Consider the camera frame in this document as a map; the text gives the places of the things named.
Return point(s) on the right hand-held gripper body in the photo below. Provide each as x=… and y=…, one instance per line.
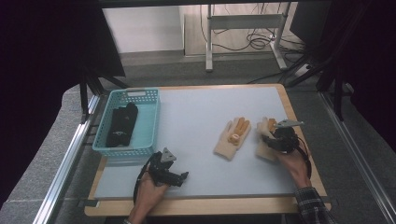
x=286, y=140

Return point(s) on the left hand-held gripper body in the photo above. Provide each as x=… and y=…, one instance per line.
x=160, y=172

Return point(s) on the beige glove with orange fingers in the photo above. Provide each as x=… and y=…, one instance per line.
x=232, y=140
x=264, y=154

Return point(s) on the teal plastic basket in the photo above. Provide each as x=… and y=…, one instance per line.
x=146, y=130

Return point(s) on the black glove with white logo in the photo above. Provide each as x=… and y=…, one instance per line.
x=121, y=126

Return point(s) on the person's left hand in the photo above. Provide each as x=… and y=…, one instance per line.
x=148, y=197

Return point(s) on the person's right hand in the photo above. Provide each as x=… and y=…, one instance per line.
x=297, y=168

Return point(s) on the grey foam mat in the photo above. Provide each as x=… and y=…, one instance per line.
x=193, y=124

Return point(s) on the white power strip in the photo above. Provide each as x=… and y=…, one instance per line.
x=302, y=70

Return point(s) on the black tripod stand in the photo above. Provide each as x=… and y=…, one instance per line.
x=84, y=93
x=337, y=87

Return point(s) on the black curtain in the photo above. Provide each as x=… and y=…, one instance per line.
x=373, y=62
x=37, y=77

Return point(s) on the aluminium rail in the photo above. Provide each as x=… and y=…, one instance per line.
x=358, y=155
x=67, y=155

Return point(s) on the grey metal desk frame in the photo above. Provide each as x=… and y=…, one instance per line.
x=246, y=21

